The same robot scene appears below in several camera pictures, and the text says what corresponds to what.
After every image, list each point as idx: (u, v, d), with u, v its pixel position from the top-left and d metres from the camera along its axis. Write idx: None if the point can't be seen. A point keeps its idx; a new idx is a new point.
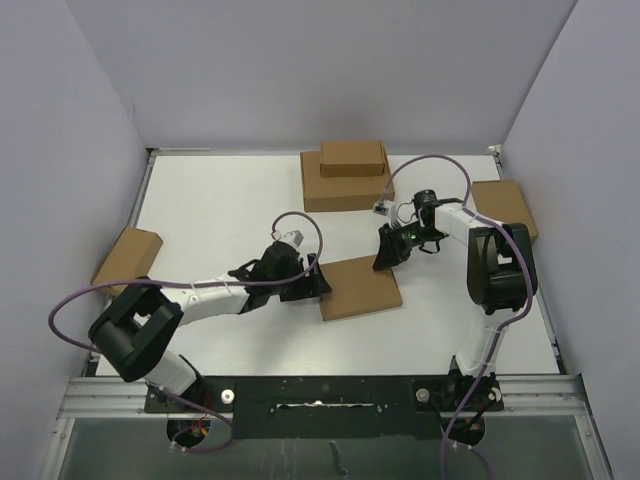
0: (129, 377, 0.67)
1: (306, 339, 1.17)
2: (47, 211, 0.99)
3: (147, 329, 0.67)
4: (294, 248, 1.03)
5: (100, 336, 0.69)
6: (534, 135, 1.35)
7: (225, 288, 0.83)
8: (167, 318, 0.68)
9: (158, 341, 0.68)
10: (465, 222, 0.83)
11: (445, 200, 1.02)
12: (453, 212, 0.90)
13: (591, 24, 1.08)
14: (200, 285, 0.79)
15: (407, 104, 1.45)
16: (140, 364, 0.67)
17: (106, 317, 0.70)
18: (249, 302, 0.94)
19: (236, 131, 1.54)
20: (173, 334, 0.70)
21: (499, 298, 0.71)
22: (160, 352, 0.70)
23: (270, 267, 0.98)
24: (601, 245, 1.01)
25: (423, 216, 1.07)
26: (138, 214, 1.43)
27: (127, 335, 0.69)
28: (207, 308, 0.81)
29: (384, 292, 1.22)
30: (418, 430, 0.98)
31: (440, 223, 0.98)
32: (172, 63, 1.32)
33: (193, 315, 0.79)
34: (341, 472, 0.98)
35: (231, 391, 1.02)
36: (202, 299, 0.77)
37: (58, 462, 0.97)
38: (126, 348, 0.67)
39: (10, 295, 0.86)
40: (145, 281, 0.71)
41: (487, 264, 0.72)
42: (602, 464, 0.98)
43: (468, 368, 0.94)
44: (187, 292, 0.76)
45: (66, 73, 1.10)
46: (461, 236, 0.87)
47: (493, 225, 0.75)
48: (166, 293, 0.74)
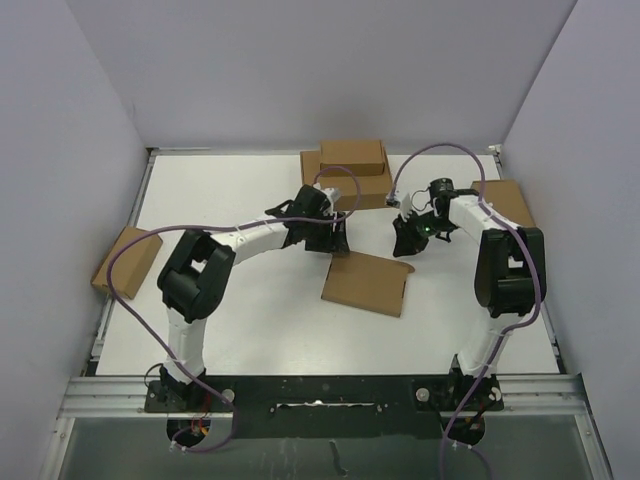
0: (198, 315, 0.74)
1: (307, 339, 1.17)
2: (47, 210, 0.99)
3: (207, 269, 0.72)
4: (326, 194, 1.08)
5: (166, 283, 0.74)
6: (534, 135, 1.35)
7: (266, 227, 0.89)
8: (222, 259, 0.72)
9: (219, 278, 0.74)
10: (480, 221, 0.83)
11: (461, 191, 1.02)
12: (469, 205, 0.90)
13: (591, 24, 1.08)
14: (244, 227, 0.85)
15: (408, 104, 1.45)
16: (206, 300, 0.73)
17: (170, 267, 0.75)
18: (290, 238, 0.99)
19: (236, 131, 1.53)
20: (230, 272, 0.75)
21: (504, 302, 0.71)
22: (221, 289, 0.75)
23: (305, 203, 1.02)
24: (601, 244, 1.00)
25: (437, 206, 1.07)
26: (138, 214, 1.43)
27: (190, 278, 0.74)
28: (254, 248, 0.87)
29: (387, 297, 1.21)
30: (418, 430, 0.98)
31: (453, 215, 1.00)
32: (172, 62, 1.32)
33: (243, 256, 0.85)
34: (341, 471, 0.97)
35: (230, 392, 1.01)
36: (249, 240, 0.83)
37: (58, 462, 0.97)
38: (190, 289, 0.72)
39: (10, 295, 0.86)
40: (195, 229, 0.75)
41: (497, 267, 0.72)
42: (602, 464, 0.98)
43: (468, 368, 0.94)
44: (234, 235, 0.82)
45: (66, 72, 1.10)
46: (475, 234, 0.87)
47: (508, 228, 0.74)
48: (217, 239, 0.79)
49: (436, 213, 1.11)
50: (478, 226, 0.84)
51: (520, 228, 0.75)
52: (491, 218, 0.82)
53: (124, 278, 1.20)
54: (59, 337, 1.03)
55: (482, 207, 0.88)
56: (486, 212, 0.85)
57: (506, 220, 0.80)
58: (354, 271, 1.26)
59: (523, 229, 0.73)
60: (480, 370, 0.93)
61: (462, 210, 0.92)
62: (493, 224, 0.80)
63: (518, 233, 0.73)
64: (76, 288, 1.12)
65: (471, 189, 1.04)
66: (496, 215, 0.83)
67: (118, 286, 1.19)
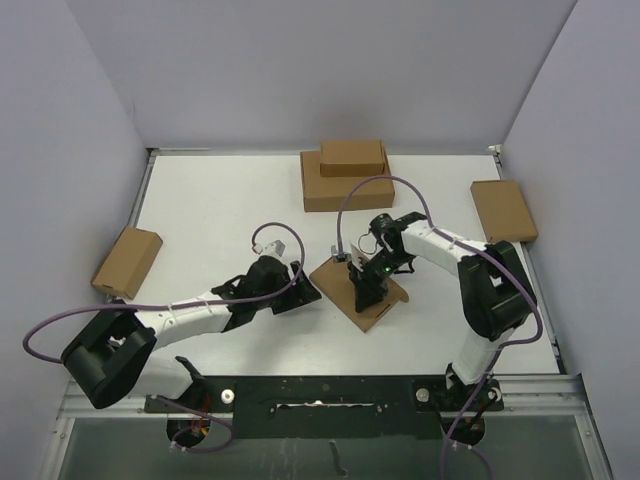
0: (99, 404, 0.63)
1: (307, 340, 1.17)
2: (47, 210, 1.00)
3: (116, 357, 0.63)
4: (280, 261, 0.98)
5: (72, 359, 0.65)
6: (534, 135, 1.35)
7: (206, 308, 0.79)
8: (138, 347, 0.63)
9: (132, 368, 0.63)
10: (446, 249, 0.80)
11: (406, 219, 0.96)
12: (425, 234, 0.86)
13: (590, 24, 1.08)
14: (177, 306, 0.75)
15: (407, 104, 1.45)
16: (110, 391, 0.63)
17: (79, 340, 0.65)
18: (232, 321, 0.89)
19: (236, 131, 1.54)
20: (146, 361, 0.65)
21: (505, 324, 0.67)
22: (134, 379, 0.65)
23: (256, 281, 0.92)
24: (602, 245, 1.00)
25: (388, 240, 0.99)
26: (138, 214, 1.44)
27: (100, 360, 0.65)
28: (187, 329, 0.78)
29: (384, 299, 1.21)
30: (419, 431, 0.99)
31: (408, 246, 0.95)
32: (172, 63, 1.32)
33: (172, 337, 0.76)
34: (341, 472, 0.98)
35: (231, 391, 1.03)
36: (179, 322, 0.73)
37: (58, 462, 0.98)
38: (96, 374, 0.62)
39: (10, 295, 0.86)
40: (118, 306, 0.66)
41: (483, 292, 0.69)
42: (602, 463, 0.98)
43: (469, 377, 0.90)
44: (163, 315, 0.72)
45: (66, 72, 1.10)
46: (445, 263, 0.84)
47: (478, 252, 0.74)
48: (141, 317, 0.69)
49: (389, 247, 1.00)
50: (446, 255, 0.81)
51: (489, 247, 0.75)
52: (456, 244, 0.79)
53: (124, 278, 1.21)
54: (59, 337, 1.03)
55: (439, 233, 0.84)
56: (448, 238, 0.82)
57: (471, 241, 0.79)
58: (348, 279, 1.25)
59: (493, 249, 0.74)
60: (480, 376, 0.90)
61: (420, 241, 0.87)
62: (461, 250, 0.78)
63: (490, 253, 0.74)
64: (76, 289, 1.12)
65: (414, 214, 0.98)
66: (458, 238, 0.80)
67: (119, 286, 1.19)
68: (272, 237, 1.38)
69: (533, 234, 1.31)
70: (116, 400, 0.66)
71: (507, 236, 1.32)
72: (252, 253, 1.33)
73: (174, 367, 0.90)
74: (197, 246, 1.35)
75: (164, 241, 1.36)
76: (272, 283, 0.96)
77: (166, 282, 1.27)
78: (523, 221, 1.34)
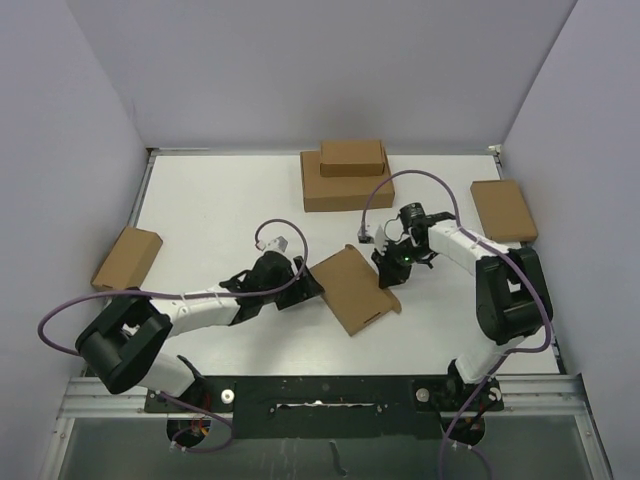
0: (113, 390, 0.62)
1: (307, 340, 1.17)
2: (46, 211, 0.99)
3: (134, 341, 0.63)
4: (286, 258, 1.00)
5: (85, 346, 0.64)
6: (534, 135, 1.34)
7: (215, 299, 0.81)
8: (157, 331, 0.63)
9: (148, 353, 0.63)
10: (467, 248, 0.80)
11: (436, 217, 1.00)
12: (449, 233, 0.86)
13: (591, 24, 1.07)
14: (191, 296, 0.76)
15: (407, 104, 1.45)
16: (126, 377, 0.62)
17: (94, 327, 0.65)
18: (240, 315, 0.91)
19: (236, 131, 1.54)
20: (161, 347, 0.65)
21: (514, 331, 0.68)
22: (148, 365, 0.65)
23: (261, 276, 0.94)
24: (602, 245, 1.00)
25: (415, 234, 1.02)
26: (138, 214, 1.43)
27: (115, 345, 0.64)
28: (198, 320, 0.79)
29: (368, 307, 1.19)
30: (420, 431, 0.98)
31: (433, 243, 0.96)
32: (172, 64, 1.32)
33: (182, 328, 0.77)
34: (341, 471, 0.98)
35: (231, 391, 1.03)
36: (192, 311, 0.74)
37: (58, 462, 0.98)
38: (113, 359, 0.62)
39: (10, 296, 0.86)
40: (135, 291, 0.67)
41: (500, 296, 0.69)
42: (602, 464, 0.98)
43: (470, 377, 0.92)
44: (177, 303, 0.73)
45: (66, 73, 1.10)
46: (463, 262, 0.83)
47: (499, 254, 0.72)
48: (156, 304, 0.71)
49: (414, 241, 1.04)
50: (466, 254, 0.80)
51: (512, 251, 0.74)
52: (479, 244, 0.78)
53: (124, 278, 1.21)
54: (58, 337, 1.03)
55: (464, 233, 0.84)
56: (472, 238, 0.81)
57: (494, 244, 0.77)
58: (351, 277, 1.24)
59: (516, 253, 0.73)
60: (480, 378, 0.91)
61: (444, 240, 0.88)
62: (482, 250, 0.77)
63: (512, 256, 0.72)
64: (75, 289, 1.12)
65: (445, 213, 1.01)
66: (483, 239, 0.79)
67: (119, 286, 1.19)
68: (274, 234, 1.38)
69: (533, 234, 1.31)
70: (130, 388, 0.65)
71: (508, 235, 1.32)
72: (252, 253, 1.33)
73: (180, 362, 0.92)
74: (197, 246, 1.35)
75: (164, 241, 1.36)
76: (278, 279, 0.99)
77: (166, 282, 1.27)
78: (525, 221, 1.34)
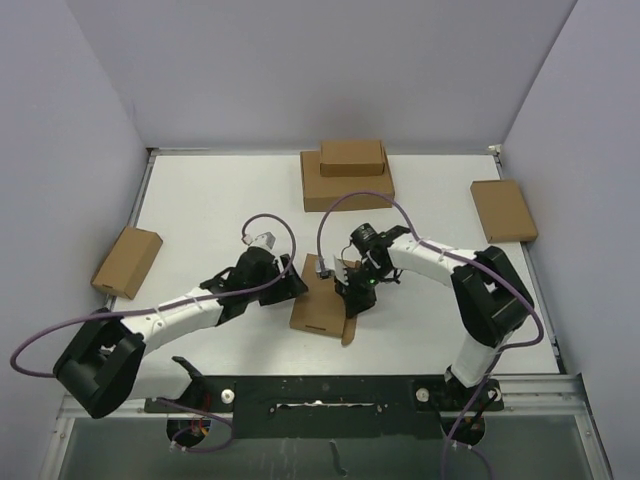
0: (97, 413, 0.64)
1: (307, 340, 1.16)
2: (46, 210, 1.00)
3: (108, 366, 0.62)
4: (270, 253, 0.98)
5: (63, 374, 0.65)
6: (534, 135, 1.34)
7: (195, 305, 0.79)
8: (129, 353, 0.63)
9: (125, 374, 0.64)
10: (436, 261, 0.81)
11: (389, 232, 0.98)
12: (411, 248, 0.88)
13: (592, 23, 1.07)
14: (166, 307, 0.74)
15: (407, 104, 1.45)
16: (107, 399, 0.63)
17: (69, 354, 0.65)
18: (227, 313, 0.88)
19: (236, 131, 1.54)
20: (139, 366, 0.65)
21: (506, 330, 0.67)
22: (129, 384, 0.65)
23: (245, 271, 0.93)
24: (602, 244, 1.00)
25: (373, 256, 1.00)
26: (138, 214, 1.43)
27: (92, 370, 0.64)
28: (179, 329, 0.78)
29: (328, 316, 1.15)
30: (420, 430, 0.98)
31: (395, 261, 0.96)
32: (171, 64, 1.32)
33: (164, 339, 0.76)
34: (341, 472, 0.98)
35: (231, 391, 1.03)
36: (168, 323, 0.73)
37: (58, 462, 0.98)
38: (91, 386, 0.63)
39: (10, 296, 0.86)
40: (103, 315, 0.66)
41: (482, 301, 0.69)
42: (602, 464, 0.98)
43: (468, 379, 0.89)
44: (151, 318, 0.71)
45: (66, 72, 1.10)
46: (435, 274, 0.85)
47: (468, 260, 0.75)
48: (127, 323, 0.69)
49: (374, 263, 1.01)
50: (436, 266, 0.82)
51: (479, 254, 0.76)
52: (445, 254, 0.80)
53: (123, 278, 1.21)
54: (58, 337, 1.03)
55: (425, 245, 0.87)
56: (437, 250, 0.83)
57: (460, 251, 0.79)
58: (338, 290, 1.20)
59: (485, 253, 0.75)
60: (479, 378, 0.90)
61: (409, 256, 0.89)
62: (452, 260, 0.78)
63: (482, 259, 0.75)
64: (75, 289, 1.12)
65: (397, 228, 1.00)
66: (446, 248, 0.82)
67: (119, 286, 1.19)
68: (260, 228, 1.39)
69: (533, 233, 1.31)
70: (116, 407, 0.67)
71: (508, 235, 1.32)
72: None
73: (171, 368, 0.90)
74: (197, 246, 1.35)
75: (164, 241, 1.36)
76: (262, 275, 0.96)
77: (166, 282, 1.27)
78: (524, 221, 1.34)
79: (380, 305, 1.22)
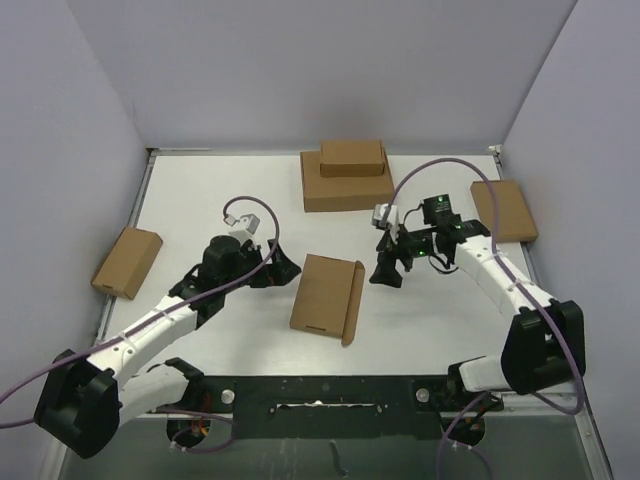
0: (87, 452, 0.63)
1: (307, 340, 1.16)
2: (46, 210, 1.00)
3: (83, 410, 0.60)
4: (237, 241, 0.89)
5: (44, 422, 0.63)
6: (535, 135, 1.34)
7: (166, 319, 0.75)
8: (100, 395, 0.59)
9: (103, 412, 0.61)
10: (504, 288, 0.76)
11: (468, 229, 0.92)
12: (485, 259, 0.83)
13: (591, 24, 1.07)
14: (132, 332, 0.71)
15: (407, 104, 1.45)
16: (93, 436, 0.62)
17: (44, 402, 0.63)
18: (204, 313, 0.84)
19: (236, 131, 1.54)
20: (116, 399, 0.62)
21: (540, 387, 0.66)
22: (112, 418, 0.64)
23: (213, 267, 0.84)
24: (602, 244, 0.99)
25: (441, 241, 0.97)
26: (138, 214, 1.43)
27: (72, 412, 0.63)
28: (154, 346, 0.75)
29: (328, 317, 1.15)
30: (420, 430, 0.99)
31: (458, 260, 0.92)
32: (172, 64, 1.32)
33: (143, 360, 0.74)
34: (341, 472, 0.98)
35: (230, 391, 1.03)
36: (140, 348, 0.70)
37: (58, 462, 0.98)
38: (72, 430, 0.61)
39: (10, 296, 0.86)
40: (69, 359, 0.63)
41: (534, 359, 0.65)
42: (602, 463, 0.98)
43: (471, 386, 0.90)
44: (119, 349, 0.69)
45: (66, 72, 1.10)
46: (495, 295, 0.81)
47: (539, 309, 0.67)
48: (95, 362, 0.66)
49: (436, 248, 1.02)
50: (501, 293, 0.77)
51: (553, 303, 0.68)
52: (517, 286, 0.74)
53: (124, 278, 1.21)
54: (58, 337, 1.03)
55: (499, 262, 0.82)
56: (511, 278, 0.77)
57: (533, 290, 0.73)
58: (338, 291, 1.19)
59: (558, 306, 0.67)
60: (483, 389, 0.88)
61: (476, 264, 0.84)
62: (520, 296, 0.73)
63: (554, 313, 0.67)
64: (75, 289, 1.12)
65: (479, 226, 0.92)
66: (521, 281, 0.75)
67: (119, 286, 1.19)
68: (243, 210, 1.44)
69: (533, 234, 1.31)
70: (107, 441, 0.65)
71: (508, 236, 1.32)
72: None
73: (165, 376, 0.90)
74: (197, 246, 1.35)
75: (164, 241, 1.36)
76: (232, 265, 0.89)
77: (166, 282, 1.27)
78: (525, 221, 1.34)
79: (381, 305, 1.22)
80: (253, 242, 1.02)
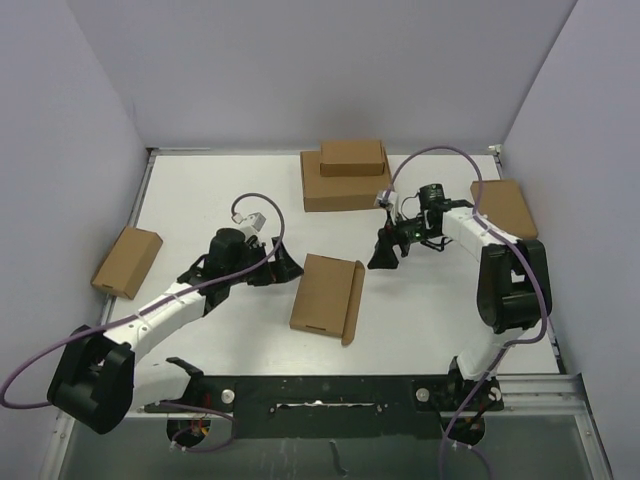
0: (103, 427, 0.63)
1: (307, 340, 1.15)
2: (47, 210, 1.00)
3: (102, 383, 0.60)
4: (243, 233, 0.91)
5: (58, 399, 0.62)
6: (535, 134, 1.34)
7: (176, 301, 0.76)
8: (118, 367, 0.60)
9: (120, 385, 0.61)
10: (478, 235, 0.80)
11: (453, 202, 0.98)
12: (464, 219, 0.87)
13: (591, 24, 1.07)
14: (146, 311, 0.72)
15: (407, 104, 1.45)
16: (110, 410, 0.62)
17: (59, 378, 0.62)
18: (211, 302, 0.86)
19: (235, 131, 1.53)
20: (133, 373, 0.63)
21: (511, 320, 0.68)
22: (127, 392, 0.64)
23: (220, 257, 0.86)
24: (602, 244, 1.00)
25: (429, 218, 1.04)
26: (138, 214, 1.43)
27: (88, 388, 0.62)
28: (167, 327, 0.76)
29: (329, 317, 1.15)
30: (419, 430, 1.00)
31: (447, 229, 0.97)
32: (171, 63, 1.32)
33: (154, 340, 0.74)
34: (341, 471, 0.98)
35: (231, 391, 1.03)
36: (154, 326, 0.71)
37: (58, 462, 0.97)
38: (89, 404, 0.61)
39: (10, 296, 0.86)
40: (86, 333, 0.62)
41: (501, 284, 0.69)
42: (602, 463, 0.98)
43: (468, 372, 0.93)
44: (134, 326, 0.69)
45: (66, 72, 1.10)
46: (472, 247, 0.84)
47: (507, 243, 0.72)
48: (111, 337, 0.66)
49: (427, 223, 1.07)
50: (476, 241, 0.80)
51: (520, 241, 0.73)
52: (489, 232, 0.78)
53: (123, 278, 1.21)
54: (59, 337, 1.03)
55: (478, 220, 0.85)
56: (484, 226, 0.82)
57: (505, 234, 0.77)
58: (337, 291, 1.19)
59: (524, 241, 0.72)
60: (480, 375, 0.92)
61: (457, 225, 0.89)
62: (492, 239, 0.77)
63: (519, 247, 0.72)
64: (76, 289, 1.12)
65: (463, 200, 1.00)
66: (494, 228, 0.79)
67: (119, 286, 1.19)
68: (250, 208, 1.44)
69: (533, 233, 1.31)
70: (120, 416, 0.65)
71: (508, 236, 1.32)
72: None
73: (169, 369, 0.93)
74: (197, 245, 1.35)
75: (164, 240, 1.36)
76: (238, 256, 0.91)
77: (166, 282, 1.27)
78: (525, 221, 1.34)
79: (381, 304, 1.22)
80: (258, 238, 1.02)
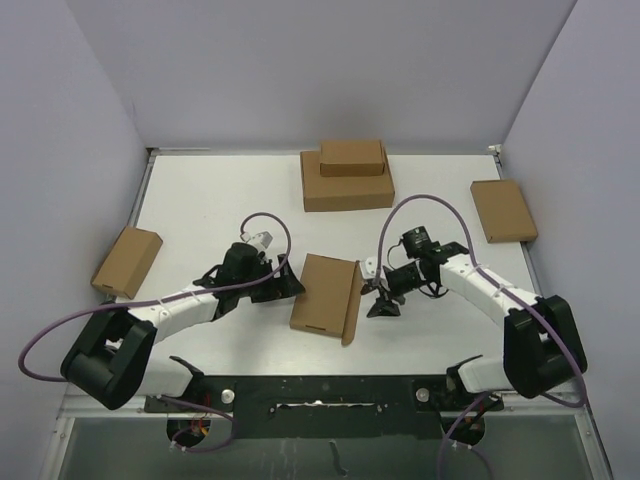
0: (112, 405, 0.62)
1: (306, 341, 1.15)
2: (47, 209, 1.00)
3: (121, 354, 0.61)
4: (255, 247, 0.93)
5: (72, 371, 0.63)
6: (535, 134, 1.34)
7: (193, 298, 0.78)
8: (142, 340, 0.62)
9: (138, 361, 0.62)
10: (491, 296, 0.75)
11: (445, 249, 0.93)
12: (466, 273, 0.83)
13: (591, 23, 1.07)
14: (169, 297, 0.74)
15: (406, 104, 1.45)
16: (123, 387, 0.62)
17: (78, 349, 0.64)
18: (220, 309, 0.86)
19: (235, 132, 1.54)
20: (151, 352, 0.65)
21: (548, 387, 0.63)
22: (142, 372, 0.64)
23: (232, 266, 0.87)
24: (603, 244, 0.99)
25: (423, 268, 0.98)
26: (138, 214, 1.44)
27: (103, 362, 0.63)
28: (178, 322, 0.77)
29: (330, 317, 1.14)
30: (420, 430, 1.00)
31: (444, 280, 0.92)
32: (171, 63, 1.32)
33: (166, 332, 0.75)
34: (341, 471, 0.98)
35: (230, 391, 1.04)
36: (172, 312, 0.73)
37: (58, 462, 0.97)
38: (103, 376, 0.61)
39: (10, 296, 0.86)
40: (112, 305, 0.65)
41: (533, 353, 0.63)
42: (603, 463, 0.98)
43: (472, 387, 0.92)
44: (156, 308, 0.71)
45: (65, 72, 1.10)
46: (483, 305, 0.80)
47: (527, 306, 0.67)
48: (135, 313, 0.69)
49: (421, 274, 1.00)
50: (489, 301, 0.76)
51: (541, 300, 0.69)
52: (502, 291, 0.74)
53: (123, 278, 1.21)
54: (59, 336, 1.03)
55: (482, 273, 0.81)
56: (495, 284, 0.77)
57: (518, 292, 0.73)
58: (336, 292, 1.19)
59: (547, 304, 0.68)
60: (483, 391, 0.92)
61: (460, 279, 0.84)
62: (508, 300, 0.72)
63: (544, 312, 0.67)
64: (76, 288, 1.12)
65: (454, 245, 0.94)
66: (505, 286, 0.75)
67: (119, 286, 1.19)
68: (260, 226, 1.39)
69: (533, 233, 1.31)
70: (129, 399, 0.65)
71: (508, 235, 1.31)
72: None
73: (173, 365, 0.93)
74: (197, 246, 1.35)
75: (164, 240, 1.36)
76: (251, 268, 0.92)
77: (166, 282, 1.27)
78: (525, 221, 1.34)
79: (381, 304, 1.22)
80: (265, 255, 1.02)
